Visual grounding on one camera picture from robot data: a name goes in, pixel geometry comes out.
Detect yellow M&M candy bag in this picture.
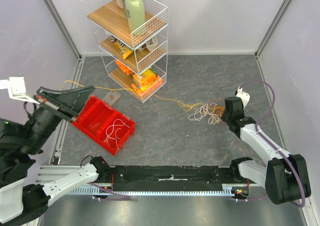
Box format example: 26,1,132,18
113,40,133,60

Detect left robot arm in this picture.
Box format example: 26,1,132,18
0,85,110,226

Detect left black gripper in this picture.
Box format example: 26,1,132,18
21,84,98,154

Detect orange yellow snack boxes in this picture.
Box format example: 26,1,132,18
131,68,163,97

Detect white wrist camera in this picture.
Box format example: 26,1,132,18
0,76,40,105
235,86,251,108

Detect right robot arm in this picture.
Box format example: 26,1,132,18
43,91,311,205

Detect flat orange box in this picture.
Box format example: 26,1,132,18
115,59,133,75

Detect white wire shelf rack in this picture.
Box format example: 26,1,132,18
81,0,169,103

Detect pale green bottle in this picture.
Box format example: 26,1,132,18
125,0,146,36

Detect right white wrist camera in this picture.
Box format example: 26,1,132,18
235,86,251,108

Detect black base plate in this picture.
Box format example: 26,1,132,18
94,165,248,191

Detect grey slotted cable duct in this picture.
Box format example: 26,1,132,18
67,184,248,197

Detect red compartment bin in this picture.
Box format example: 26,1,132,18
72,95,136,156

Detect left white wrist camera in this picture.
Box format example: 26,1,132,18
0,76,40,105

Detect white flowered cup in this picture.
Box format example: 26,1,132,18
109,36,116,42

